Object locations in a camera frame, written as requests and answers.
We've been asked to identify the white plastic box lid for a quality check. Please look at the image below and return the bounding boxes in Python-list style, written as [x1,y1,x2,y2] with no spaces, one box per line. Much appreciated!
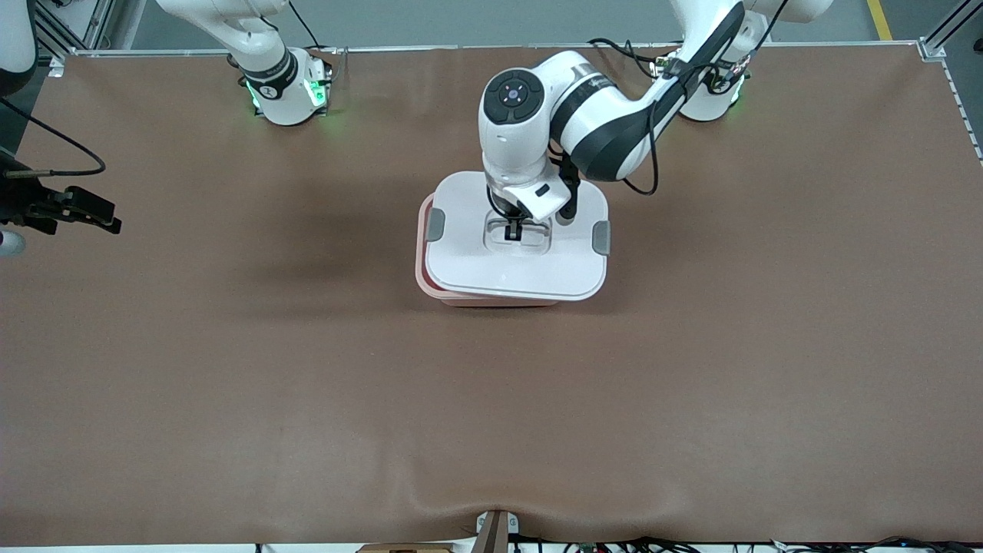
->
[424,171,611,302]

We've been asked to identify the brown table mat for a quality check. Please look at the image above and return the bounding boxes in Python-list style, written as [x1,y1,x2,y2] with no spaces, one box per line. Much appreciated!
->
[0,45,983,548]

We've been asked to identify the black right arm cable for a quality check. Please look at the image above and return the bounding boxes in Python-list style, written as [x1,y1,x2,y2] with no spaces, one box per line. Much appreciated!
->
[0,98,106,179]

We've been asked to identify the pink plastic storage box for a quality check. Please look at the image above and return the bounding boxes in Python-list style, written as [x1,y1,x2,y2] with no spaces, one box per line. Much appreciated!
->
[415,194,565,308]

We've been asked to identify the aluminium frame profile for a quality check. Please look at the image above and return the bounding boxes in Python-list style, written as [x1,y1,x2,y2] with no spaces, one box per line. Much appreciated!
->
[23,0,116,59]
[918,0,983,62]

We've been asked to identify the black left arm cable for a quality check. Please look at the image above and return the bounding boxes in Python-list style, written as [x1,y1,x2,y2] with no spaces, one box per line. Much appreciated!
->
[621,0,792,197]

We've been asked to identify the aluminium table edge rail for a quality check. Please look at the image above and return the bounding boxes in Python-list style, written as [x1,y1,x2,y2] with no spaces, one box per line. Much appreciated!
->
[50,42,945,59]

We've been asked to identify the black cable at arm base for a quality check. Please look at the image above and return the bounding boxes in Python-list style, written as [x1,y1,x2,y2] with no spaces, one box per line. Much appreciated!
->
[587,38,677,79]
[288,0,343,85]

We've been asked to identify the perforated metal side strip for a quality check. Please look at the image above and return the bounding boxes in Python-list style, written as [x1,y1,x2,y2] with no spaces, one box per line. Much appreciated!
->
[941,60,983,166]

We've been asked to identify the metal bracket with brown post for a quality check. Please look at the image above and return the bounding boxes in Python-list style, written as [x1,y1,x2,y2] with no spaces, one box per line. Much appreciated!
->
[475,510,520,553]

